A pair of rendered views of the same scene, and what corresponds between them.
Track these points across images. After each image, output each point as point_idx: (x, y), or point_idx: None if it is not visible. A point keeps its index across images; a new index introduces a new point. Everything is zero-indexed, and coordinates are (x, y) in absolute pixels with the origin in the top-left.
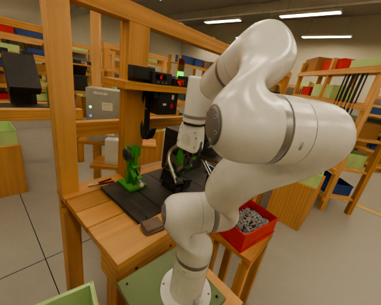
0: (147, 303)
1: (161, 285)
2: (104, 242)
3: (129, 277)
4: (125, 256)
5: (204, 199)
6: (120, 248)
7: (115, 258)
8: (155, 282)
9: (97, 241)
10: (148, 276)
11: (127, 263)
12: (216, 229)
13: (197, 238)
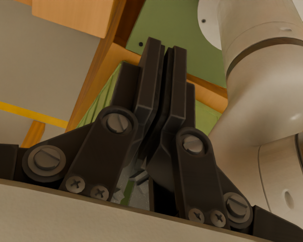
0: (191, 53)
1: (202, 26)
2: (36, 10)
3: (135, 33)
4: (100, 17)
5: None
6: (74, 6)
7: (88, 29)
8: (186, 19)
9: (14, 0)
10: (166, 16)
11: (111, 14)
12: None
13: (285, 133)
